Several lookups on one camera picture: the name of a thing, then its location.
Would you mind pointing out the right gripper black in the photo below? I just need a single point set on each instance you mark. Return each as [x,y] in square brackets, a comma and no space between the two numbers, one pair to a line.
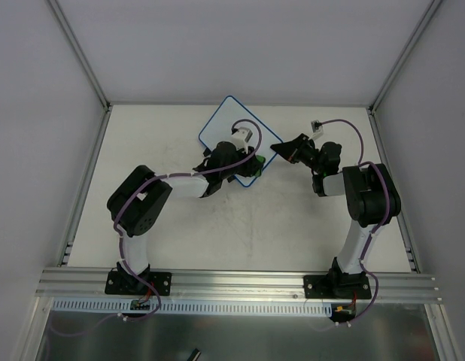
[299,148]

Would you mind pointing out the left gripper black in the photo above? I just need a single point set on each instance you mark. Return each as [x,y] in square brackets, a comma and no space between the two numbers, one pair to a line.
[248,165]

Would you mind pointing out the green bone-shaped eraser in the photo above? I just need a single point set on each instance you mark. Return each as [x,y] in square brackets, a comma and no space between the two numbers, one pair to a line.
[259,163]

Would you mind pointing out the blue-framed whiteboard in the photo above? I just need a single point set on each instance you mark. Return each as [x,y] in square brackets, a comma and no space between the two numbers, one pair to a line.
[215,136]

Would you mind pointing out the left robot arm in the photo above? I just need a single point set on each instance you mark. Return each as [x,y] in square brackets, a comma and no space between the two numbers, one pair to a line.
[137,203]

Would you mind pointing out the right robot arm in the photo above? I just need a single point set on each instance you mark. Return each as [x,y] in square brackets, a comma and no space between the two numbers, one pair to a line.
[371,199]

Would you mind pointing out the black object bottom edge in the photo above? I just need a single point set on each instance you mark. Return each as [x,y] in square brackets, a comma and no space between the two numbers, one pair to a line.
[194,355]

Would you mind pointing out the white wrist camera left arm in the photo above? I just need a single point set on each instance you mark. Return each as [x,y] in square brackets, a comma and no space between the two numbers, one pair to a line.
[240,138]

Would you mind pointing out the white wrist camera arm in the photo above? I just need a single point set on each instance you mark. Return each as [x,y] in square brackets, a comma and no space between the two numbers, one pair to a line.
[317,129]
[240,138]

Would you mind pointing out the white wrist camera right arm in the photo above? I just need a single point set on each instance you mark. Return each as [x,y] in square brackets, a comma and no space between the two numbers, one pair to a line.
[317,129]

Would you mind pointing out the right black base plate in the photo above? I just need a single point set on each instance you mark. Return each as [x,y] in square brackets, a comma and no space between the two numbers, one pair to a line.
[345,287]

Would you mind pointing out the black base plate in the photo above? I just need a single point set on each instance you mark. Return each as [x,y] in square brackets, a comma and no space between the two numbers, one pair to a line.
[122,284]
[345,287]

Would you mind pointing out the white slotted cable duct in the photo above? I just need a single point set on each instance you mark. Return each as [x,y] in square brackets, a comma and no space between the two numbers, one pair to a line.
[181,306]

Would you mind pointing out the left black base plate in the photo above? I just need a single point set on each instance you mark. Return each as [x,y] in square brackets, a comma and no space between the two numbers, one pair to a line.
[122,284]

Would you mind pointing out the aluminium corner post right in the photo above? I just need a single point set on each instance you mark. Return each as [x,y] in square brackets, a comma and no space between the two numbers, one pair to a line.
[407,50]

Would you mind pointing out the aluminium corner post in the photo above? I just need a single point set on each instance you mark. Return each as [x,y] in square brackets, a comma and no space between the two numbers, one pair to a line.
[79,54]
[407,50]

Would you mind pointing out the aluminium mounting rail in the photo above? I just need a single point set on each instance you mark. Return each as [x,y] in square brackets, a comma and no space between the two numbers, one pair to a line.
[404,288]

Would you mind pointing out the aluminium corner post left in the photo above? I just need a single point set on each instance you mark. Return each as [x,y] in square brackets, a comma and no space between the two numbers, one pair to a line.
[79,54]

